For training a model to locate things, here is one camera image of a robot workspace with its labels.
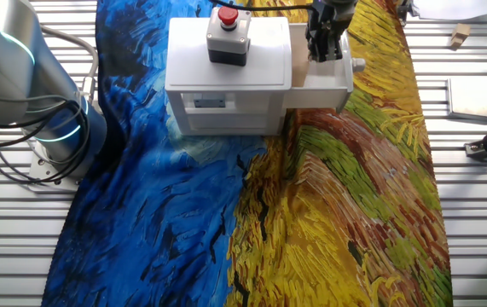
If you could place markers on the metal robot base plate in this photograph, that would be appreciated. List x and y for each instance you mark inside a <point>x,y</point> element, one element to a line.
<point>34,170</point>

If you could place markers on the small wooden block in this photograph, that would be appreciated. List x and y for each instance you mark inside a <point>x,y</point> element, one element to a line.
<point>459,34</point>

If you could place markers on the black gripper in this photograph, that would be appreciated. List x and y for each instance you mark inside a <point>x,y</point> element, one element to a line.
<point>328,19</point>

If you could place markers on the white drawer cabinet frame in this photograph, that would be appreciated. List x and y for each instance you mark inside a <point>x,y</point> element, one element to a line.
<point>187,55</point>

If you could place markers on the shiny metal plate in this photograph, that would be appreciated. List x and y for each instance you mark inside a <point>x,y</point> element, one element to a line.
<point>472,99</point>

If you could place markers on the painted wheatfield print cloth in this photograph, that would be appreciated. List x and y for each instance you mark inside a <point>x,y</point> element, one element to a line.
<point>311,234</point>

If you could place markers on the metal camera base bracket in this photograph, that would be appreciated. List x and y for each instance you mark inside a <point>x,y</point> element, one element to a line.
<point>475,150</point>

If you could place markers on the grey box with red button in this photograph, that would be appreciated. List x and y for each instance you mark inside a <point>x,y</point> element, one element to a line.
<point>228,38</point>

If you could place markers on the grey metal bracket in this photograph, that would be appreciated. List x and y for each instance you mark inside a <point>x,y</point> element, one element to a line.
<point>403,10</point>

